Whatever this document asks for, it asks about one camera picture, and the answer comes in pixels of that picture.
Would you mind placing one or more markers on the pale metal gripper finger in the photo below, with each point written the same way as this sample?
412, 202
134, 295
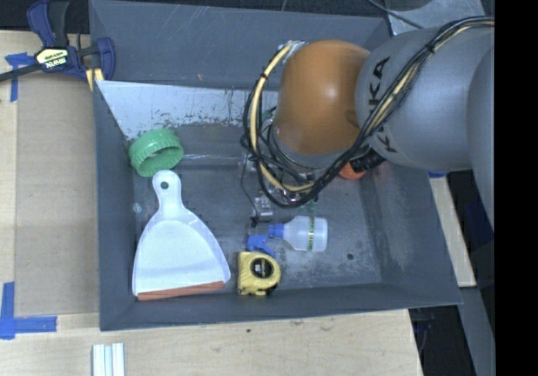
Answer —
249, 166
262, 208

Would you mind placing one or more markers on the small blue plastic piece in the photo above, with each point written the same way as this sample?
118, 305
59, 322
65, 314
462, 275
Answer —
257, 243

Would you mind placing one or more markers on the clear plastic bottle blue cap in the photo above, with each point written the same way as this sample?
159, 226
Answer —
304, 233

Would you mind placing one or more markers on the orange round object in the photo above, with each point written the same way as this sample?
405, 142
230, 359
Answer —
351, 173

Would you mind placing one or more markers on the yellow tape measure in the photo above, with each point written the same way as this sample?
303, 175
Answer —
257, 274

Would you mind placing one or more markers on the white dustpan with red-brown lip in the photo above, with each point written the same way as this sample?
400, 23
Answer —
176, 252

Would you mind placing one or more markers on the grey metal bin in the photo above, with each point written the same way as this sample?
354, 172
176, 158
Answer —
202, 42

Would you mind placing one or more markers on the pale brown flat board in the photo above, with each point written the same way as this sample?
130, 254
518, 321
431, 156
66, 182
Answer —
54, 197

